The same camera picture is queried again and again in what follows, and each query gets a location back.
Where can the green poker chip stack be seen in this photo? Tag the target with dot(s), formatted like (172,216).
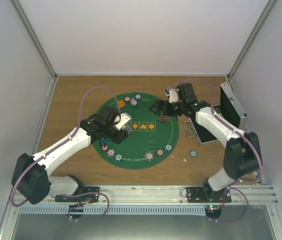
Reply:
(193,153)

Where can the orange big blind button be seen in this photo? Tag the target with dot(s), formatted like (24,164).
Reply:
(121,103)

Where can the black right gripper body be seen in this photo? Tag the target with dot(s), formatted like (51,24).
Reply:
(171,112)

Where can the round green poker mat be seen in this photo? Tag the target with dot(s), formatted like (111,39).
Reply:
(147,134)

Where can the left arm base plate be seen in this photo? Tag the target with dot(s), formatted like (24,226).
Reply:
(86,194)

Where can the aluminium poker case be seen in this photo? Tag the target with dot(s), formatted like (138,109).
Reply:
(229,108)

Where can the blue small blind button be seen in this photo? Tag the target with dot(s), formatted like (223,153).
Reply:
(105,140)

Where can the aluminium frame rail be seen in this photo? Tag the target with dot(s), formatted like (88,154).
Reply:
(176,195)

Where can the grey slotted cable duct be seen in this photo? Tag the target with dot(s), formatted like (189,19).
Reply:
(182,210)

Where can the blue poker chip stack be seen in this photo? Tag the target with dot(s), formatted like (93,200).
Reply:
(148,156)

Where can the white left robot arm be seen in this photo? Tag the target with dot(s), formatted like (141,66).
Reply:
(32,176)

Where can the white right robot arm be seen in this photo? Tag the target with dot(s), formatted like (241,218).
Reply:
(242,154)

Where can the blue playing card deck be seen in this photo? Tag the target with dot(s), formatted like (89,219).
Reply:
(127,129)

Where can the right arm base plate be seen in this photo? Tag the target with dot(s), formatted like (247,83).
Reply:
(197,194)

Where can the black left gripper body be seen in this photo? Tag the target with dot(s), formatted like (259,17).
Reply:
(116,139)

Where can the red poker chip stack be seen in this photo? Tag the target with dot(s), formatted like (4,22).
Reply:
(159,152)

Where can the black red all-in triangle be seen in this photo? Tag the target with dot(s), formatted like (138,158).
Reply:
(164,119)

